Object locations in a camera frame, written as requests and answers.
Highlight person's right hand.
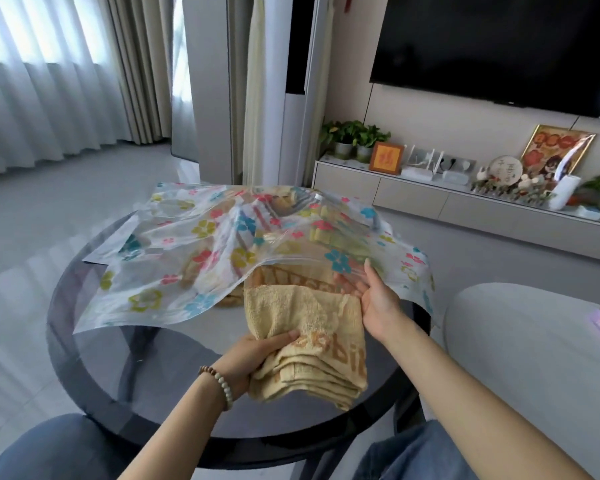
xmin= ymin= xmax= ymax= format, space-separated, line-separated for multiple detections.
xmin=333 ymin=258 xmax=407 ymax=346

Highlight person's left hand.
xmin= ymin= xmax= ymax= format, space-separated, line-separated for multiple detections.
xmin=211 ymin=330 xmax=301 ymax=403

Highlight yellow towel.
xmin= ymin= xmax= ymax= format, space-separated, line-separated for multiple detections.
xmin=243 ymin=265 xmax=369 ymax=411

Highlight floral transparent storage bag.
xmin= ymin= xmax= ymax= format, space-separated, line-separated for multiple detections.
xmin=73 ymin=182 xmax=437 ymax=335

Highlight person's left forearm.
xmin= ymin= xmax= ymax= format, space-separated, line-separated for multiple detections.
xmin=119 ymin=369 xmax=233 ymax=480

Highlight person's right forearm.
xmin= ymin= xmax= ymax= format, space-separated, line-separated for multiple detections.
xmin=380 ymin=320 xmax=595 ymax=480

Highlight yellow green folded cloth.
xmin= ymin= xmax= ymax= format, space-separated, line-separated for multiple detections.
xmin=304 ymin=202 xmax=377 ymax=258

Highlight small orange framed picture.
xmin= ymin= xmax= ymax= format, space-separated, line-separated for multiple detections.
xmin=368 ymin=142 xmax=405 ymax=176

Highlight white router with antennas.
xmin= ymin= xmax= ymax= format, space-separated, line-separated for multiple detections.
xmin=401 ymin=144 xmax=444 ymax=182

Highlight small green potted plant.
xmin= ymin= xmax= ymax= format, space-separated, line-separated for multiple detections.
xmin=321 ymin=120 xmax=362 ymax=160
xmin=352 ymin=123 xmax=392 ymax=164

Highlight beige television cabinet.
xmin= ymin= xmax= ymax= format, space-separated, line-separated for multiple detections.
xmin=312 ymin=156 xmax=600 ymax=266

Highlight white standing air conditioner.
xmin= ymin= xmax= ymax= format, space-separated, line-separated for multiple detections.
xmin=279 ymin=0 xmax=335 ymax=191

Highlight round white decorative plaque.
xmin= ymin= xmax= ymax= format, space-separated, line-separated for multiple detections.
xmin=488 ymin=155 xmax=524 ymax=188

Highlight group of small figurines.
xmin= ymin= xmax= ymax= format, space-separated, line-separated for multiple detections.
xmin=469 ymin=166 xmax=556 ymax=206

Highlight grey sofa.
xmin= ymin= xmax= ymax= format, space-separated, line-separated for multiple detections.
xmin=442 ymin=283 xmax=600 ymax=480

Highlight cream hanging cloth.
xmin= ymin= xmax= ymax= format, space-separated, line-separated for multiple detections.
xmin=242 ymin=0 xmax=267 ymax=186

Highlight person's blue jeans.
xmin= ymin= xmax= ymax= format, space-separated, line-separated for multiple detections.
xmin=0 ymin=414 xmax=481 ymax=480

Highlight large gold framed picture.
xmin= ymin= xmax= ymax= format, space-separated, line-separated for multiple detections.
xmin=520 ymin=124 xmax=597 ymax=184

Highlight beige curtain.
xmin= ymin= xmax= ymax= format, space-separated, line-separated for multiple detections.
xmin=104 ymin=0 xmax=174 ymax=146

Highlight white sheer curtain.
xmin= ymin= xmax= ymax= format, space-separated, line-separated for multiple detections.
xmin=0 ymin=0 xmax=132 ymax=181

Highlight beaded bracelet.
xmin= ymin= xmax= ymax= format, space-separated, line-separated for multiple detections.
xmin=198 ymin=365 xmax=235 ymax=412

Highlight grey wall socket panel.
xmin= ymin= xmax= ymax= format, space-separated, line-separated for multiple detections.
xmin=432 ymin=153 xmax=477 ymax=176

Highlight black wall television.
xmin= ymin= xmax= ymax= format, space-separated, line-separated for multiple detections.
xmin=369 ymin=0 xmax=600 ymax=120

